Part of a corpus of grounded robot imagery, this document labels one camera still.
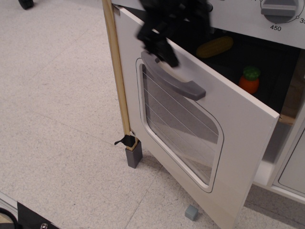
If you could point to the white toy kitchen cabinet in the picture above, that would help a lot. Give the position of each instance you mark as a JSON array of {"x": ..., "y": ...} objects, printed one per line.
[{"x": 244, "y": 17}]

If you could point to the grey temperature knob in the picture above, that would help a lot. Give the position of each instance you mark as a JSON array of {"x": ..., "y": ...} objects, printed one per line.
[{"x": 279, "y": 11}]

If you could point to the black caster wheel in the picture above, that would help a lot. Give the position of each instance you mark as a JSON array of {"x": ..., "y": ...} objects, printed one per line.
[{"x": 26, "y": 4}]

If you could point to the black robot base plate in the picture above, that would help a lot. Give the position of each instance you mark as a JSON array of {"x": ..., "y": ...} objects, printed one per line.
[{"x": 28, "y": 219}]

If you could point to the black tape piece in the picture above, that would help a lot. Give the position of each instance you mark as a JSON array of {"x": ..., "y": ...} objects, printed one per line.
[{"x": 127, "y": 140}]

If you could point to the grey oven door handle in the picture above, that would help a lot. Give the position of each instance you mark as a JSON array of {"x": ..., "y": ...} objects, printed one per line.
[{"x": 189, "y": 89}]

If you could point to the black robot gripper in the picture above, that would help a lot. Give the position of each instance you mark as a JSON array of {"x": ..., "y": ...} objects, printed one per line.
[{"x": 163, "y": 18}]

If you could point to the orange toy carrot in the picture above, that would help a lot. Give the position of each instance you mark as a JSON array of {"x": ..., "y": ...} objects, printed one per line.
[{"x": 249, "y": 81}]

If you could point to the light wooden corner post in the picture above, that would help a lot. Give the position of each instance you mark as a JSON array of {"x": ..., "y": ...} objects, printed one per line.
[{"x": 108, "y": 10}]

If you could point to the white toy oven door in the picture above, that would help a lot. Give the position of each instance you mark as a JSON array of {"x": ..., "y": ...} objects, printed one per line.
[{"x": 213, "y": 147}]

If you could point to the white lower right door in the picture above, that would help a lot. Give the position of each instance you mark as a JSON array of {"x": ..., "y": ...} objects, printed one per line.
[{"x": 292, "y": 175}]

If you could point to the small grey cube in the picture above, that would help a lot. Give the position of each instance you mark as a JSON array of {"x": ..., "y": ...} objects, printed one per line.
[{"x": 191, "y": 212}]

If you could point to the grey plastic foot cap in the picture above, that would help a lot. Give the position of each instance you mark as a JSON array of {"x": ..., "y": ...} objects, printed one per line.
[{"x": 134, "y": 156}]

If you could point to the wooden shelf rail right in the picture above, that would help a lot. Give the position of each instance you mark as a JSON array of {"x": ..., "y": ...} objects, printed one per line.
[{"x": 293, "y": 97}]

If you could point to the yellow toy corn cob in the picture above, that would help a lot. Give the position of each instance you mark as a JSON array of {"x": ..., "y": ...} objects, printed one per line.
[{"x": 214, "y": 47}]

